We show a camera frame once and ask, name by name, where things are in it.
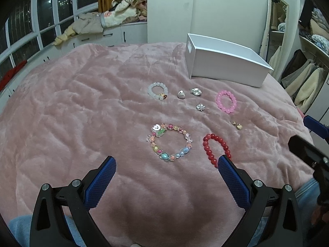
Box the colourful charm bead bracelet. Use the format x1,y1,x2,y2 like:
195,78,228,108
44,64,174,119
146,123,194,162

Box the silver heart-shaped earring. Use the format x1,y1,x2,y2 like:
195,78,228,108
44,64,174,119
177,90,186,99

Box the red cloth on cabinet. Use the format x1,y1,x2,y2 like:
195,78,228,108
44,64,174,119
0,60,27,91

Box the hanging clothes rack garments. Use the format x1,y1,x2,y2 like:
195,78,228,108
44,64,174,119
269,0,329,114

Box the white-framed standing mirror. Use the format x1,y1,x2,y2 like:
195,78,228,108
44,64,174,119
259,0,289,76

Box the person's blue jeans leg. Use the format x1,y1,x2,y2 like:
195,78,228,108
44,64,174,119
248,178,320,246

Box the silver round earring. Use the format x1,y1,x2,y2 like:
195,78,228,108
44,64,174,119
191,87,202,97

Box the large window with frames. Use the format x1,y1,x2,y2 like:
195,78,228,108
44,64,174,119
1,0,98,76

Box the red bead bracelet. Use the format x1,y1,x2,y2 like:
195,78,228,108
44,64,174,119
202,133,232,169

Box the white window-seat cabinet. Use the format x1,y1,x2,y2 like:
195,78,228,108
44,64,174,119
1,22,148,109

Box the silver sparkly flower earring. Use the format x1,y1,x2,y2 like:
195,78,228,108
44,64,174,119
196,103,206,112

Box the pink bead bracelet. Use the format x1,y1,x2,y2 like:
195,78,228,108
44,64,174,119
215,89,238,115

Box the small gold pendant charm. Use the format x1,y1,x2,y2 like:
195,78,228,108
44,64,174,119
232,122,243,130

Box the pink plush bed blanket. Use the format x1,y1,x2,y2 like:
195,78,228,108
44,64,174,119
1,43,312,246

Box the white jade bead bracelet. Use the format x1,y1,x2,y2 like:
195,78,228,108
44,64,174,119
147,81,169,101

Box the white plastic storage bin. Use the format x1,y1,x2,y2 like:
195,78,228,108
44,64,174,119
185,34,273,87

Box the pile of beige clothes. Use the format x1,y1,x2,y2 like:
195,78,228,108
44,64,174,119
52,0,147,46

